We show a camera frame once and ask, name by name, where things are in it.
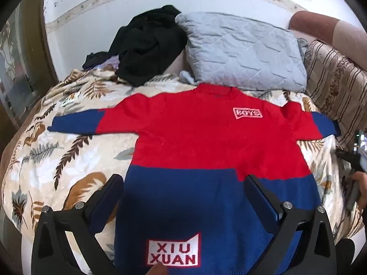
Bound glass panel door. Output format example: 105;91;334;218
0;0;59;127

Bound black clothes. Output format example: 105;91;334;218
83;5;188;87

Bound leaf print blanket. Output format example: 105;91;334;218
0;69;362;275

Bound grey quilted pillow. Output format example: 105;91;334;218
175;12;309;94

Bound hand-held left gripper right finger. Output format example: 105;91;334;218
244;174;336;275

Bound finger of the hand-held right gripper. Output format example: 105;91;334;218
335;148;357;169

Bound person's right hand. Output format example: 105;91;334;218
352;171;367;199

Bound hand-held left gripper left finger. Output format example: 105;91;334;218
31;174;124;275

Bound red and blue sweater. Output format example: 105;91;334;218
47;83;342;275

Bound purple cloth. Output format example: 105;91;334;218
97;56;119;71

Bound brown striped cushion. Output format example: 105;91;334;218
304;39;367;149

